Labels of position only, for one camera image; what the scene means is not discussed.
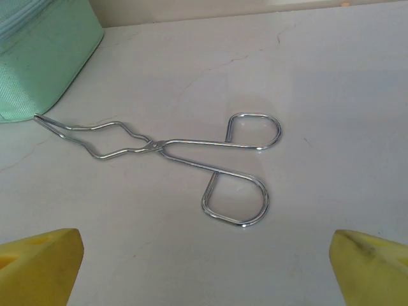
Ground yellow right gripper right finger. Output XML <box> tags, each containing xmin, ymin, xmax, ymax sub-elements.
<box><xmin>328</xmin><ymin>228</ymin><xmax>408</xmax><ymax>306</ymax></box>

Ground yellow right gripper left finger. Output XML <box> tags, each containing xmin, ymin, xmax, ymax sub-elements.
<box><xmin>0</xmin><ymin>227</ymin><xmax>85</xmax><ymax>306</ymax></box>

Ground metal wire tongs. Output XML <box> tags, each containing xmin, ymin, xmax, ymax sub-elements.
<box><xmin>33</xmin><ymin>111</ymin><xmax>283</xmax><ymax>228</ymax></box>

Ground mint green zip case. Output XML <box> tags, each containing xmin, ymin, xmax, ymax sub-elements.
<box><xmin>0</xmin><ymin>0</ymin><xmax>105</xmax><ymax>124</ymax></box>

